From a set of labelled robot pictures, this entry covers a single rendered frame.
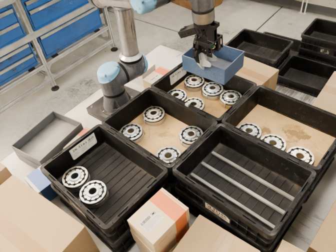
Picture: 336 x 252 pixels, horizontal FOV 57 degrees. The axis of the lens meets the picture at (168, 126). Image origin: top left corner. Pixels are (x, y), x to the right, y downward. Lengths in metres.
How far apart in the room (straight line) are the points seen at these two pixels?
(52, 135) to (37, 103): 1.60
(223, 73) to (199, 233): 0.57
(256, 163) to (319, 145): 0.27
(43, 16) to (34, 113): 0.87
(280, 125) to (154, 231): 0.73
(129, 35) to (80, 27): 1.83
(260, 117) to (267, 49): 1.17
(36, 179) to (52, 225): 0.35
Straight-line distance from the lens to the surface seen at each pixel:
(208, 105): 1.49
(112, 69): 1.55
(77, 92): 3.17
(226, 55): 1.34
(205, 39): 1.13
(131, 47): 1.54
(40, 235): 1.14
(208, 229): 1.07
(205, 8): 1.05
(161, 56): 2.10
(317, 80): 2.48
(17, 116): 3.16
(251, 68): 1.68
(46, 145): 1.60
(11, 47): 2.92
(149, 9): 1.02
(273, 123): 1.42
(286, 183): 1.23
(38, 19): 3.05
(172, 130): 1.38
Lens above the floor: 1.82
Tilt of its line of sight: 45 degrees down
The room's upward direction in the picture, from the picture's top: 8 degrees counter-clockwise
